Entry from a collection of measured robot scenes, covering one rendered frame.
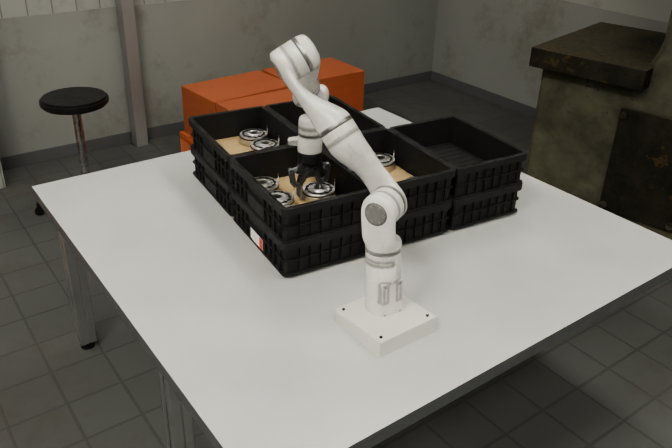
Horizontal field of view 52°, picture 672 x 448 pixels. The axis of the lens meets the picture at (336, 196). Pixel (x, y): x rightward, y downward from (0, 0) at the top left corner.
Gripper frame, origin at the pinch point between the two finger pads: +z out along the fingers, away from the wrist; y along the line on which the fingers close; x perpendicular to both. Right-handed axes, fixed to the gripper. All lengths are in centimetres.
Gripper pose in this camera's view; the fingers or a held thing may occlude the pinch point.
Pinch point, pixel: (309, 191)
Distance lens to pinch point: 211.9
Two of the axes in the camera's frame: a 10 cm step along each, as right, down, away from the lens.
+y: 9.0, -1.8, 4.1
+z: -0.3, 8.9, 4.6
